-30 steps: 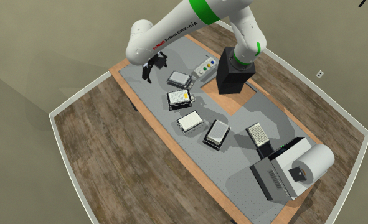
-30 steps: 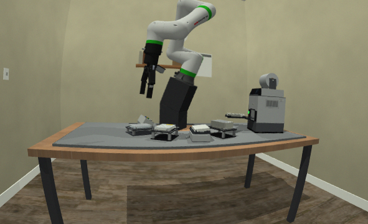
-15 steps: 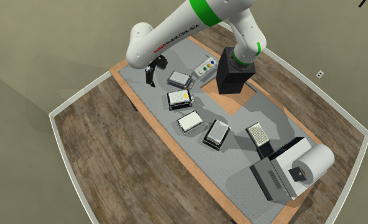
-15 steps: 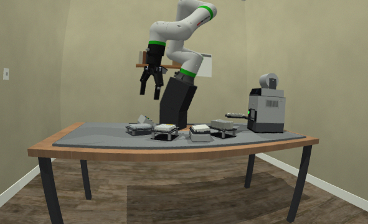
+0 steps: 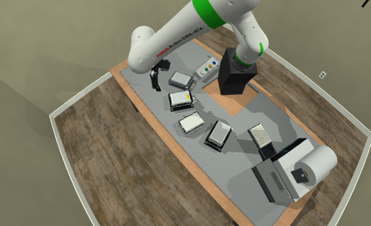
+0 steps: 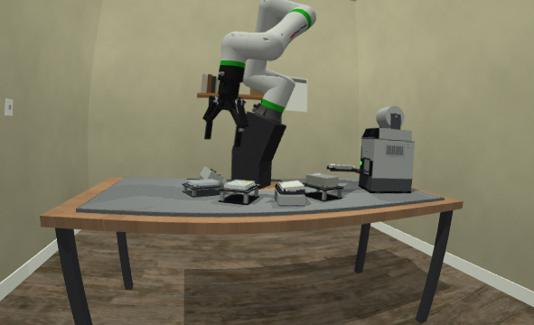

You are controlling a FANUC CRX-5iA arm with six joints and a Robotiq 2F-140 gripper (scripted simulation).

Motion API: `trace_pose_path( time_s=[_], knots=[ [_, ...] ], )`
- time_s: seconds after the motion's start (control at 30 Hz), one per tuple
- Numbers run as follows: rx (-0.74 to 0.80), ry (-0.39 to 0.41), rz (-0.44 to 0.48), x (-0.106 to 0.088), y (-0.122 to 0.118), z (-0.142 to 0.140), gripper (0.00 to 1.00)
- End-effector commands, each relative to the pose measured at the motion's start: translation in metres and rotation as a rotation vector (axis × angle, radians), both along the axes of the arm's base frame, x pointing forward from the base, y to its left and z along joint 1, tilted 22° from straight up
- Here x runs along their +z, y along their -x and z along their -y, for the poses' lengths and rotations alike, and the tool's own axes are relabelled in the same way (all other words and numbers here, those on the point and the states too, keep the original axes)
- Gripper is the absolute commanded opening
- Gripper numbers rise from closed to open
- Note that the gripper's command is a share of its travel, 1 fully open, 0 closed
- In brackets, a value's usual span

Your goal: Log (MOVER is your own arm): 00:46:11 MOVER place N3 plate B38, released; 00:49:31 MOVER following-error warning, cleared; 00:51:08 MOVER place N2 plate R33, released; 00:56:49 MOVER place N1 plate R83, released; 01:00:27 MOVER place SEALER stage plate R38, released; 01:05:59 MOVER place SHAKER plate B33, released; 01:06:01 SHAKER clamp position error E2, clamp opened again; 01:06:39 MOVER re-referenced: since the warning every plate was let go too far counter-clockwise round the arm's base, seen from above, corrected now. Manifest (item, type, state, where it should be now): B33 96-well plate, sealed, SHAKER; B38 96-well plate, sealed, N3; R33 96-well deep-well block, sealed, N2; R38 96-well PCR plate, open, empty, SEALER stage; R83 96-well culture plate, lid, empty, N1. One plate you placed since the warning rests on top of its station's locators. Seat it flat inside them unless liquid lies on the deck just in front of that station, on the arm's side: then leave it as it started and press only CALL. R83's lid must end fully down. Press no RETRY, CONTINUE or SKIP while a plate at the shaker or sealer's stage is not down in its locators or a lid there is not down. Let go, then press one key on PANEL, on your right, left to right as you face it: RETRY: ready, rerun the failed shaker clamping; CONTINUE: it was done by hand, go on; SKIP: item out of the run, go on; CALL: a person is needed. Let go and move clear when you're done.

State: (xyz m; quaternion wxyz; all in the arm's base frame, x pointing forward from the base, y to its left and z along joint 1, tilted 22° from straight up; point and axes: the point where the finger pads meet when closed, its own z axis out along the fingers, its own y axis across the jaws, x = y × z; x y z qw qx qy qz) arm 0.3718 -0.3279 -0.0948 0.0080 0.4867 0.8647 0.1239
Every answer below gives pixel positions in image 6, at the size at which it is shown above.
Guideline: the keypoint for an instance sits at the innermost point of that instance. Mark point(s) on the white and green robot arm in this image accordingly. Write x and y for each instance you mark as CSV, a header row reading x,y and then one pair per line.
x,y
261,46

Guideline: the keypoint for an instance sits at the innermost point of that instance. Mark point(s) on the grey button panel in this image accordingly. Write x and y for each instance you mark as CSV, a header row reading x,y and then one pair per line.
x,y
209,174

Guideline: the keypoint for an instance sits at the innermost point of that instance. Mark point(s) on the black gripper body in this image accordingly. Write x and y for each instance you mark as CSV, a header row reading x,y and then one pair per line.
x,y
229,91

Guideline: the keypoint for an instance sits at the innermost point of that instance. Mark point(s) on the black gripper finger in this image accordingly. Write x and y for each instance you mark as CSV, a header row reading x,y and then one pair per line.
x,y
209,116
239,117

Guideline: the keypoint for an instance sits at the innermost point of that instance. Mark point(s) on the white roll of film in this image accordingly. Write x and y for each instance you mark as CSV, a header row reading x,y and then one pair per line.
x,y
383,116

